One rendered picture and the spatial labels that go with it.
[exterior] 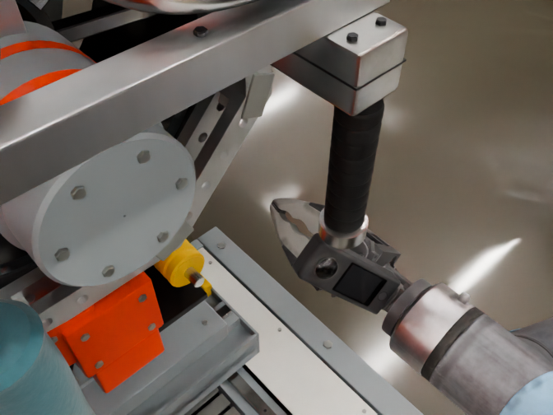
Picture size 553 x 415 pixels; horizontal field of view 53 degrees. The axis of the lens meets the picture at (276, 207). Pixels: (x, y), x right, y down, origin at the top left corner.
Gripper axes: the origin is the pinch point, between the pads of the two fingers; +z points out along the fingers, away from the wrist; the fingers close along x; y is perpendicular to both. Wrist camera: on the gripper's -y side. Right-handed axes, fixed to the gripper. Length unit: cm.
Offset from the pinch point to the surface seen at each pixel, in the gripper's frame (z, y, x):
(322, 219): -12.3, -13.0, 5.0
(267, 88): 6.7, -4.8, 11.5
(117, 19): 17.5, -18.9, 9.5
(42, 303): 8.1, -18.0, -20.5
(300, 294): 18, 62, -28
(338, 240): -14.7, -13.0, 4.4
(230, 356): 9.2, 30.8, -35.7
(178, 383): 12, 25, -44
